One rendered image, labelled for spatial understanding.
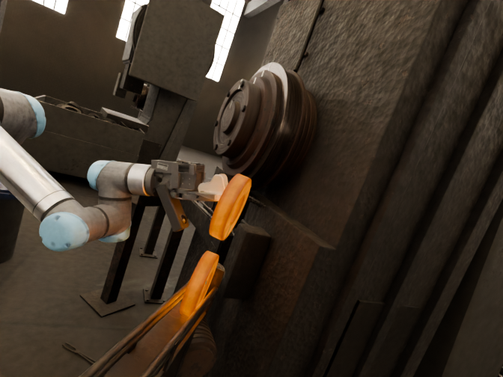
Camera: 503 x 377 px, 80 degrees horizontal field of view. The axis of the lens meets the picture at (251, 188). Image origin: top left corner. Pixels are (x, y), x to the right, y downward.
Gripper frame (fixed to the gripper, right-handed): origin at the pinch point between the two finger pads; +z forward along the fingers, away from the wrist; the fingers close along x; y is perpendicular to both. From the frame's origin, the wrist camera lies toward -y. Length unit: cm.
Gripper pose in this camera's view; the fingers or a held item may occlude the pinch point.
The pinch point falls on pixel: (233, 199)
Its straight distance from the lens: 68.4
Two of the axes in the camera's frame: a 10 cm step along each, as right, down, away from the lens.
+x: 1.8, -1.0, 9.8
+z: 9.8, 1.1, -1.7
